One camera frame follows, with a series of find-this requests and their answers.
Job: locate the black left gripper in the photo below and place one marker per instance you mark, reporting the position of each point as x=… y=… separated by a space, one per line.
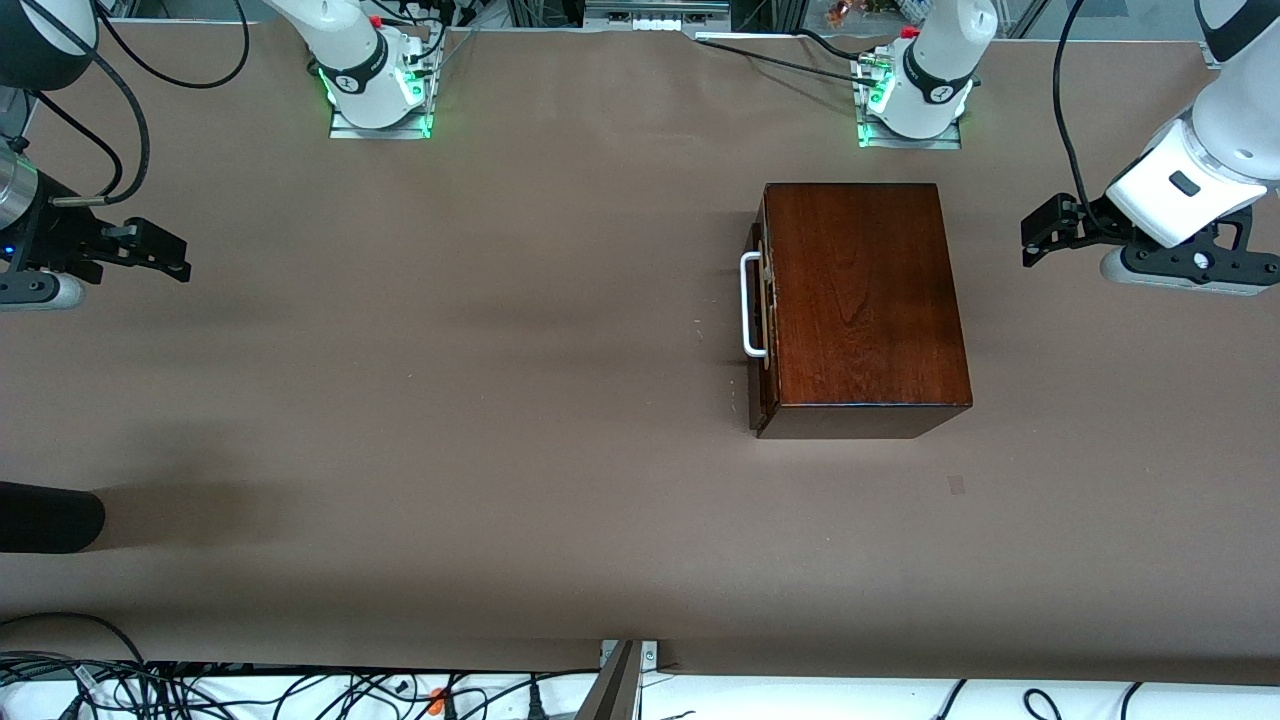
x=1090 y=222

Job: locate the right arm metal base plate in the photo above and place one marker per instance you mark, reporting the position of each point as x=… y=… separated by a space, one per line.
x=345 y=130

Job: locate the small aluminium bracket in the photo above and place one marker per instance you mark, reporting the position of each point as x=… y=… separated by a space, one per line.
x=650 y=655

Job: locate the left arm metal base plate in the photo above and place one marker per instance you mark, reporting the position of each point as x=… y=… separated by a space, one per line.
x=940 y=143

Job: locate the dark metal post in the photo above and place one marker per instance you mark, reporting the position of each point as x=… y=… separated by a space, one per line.
x=612 y=690

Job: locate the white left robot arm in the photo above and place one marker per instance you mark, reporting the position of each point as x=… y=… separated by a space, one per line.
x=1220 y=140

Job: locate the white power strip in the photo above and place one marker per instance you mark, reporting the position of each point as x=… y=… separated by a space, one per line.
x=650 y=23

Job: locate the black rounded cylinder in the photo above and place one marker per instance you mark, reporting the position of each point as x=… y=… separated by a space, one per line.
x=50 y=518

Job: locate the aluminium frame corner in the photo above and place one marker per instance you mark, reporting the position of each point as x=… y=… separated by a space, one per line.
x=1212 y=60

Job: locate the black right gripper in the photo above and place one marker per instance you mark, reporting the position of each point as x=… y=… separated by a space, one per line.
x=42 y=237

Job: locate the dark brown wooden cabinet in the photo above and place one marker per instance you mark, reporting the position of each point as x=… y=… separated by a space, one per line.
x=860 y=300

